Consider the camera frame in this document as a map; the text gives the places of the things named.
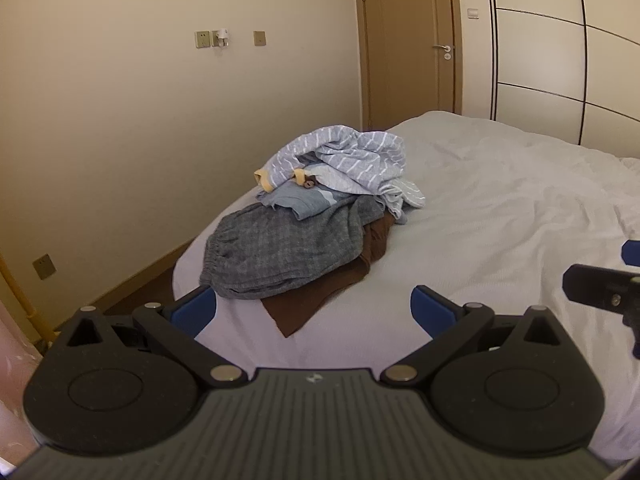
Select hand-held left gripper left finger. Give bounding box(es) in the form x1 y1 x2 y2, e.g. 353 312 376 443
52 284 246 388

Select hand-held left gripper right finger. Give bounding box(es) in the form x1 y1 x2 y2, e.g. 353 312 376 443
380 285 576 388

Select grey white-striped shirt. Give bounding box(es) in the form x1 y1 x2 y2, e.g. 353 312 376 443
253 124 427 225

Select grey plaid shorts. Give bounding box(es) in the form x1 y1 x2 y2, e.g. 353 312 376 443
199 195 383 301

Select brown garment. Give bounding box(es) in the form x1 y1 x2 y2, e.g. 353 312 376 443
260 212 396 338

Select white bed duvet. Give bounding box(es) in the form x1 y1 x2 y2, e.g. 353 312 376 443
172 110 640 466

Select slate blue garment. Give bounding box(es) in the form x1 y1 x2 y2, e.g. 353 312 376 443
256 180 358 222

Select yellow pipe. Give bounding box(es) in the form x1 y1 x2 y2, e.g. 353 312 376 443
0 255 56 346

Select pink cloth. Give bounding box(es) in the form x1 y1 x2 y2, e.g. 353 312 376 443
0 305 43 466

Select white wardrobe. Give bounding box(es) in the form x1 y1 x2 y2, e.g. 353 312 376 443
482 0 640 161

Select brown wooden door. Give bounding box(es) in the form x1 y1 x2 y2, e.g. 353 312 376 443
352 0 463 131

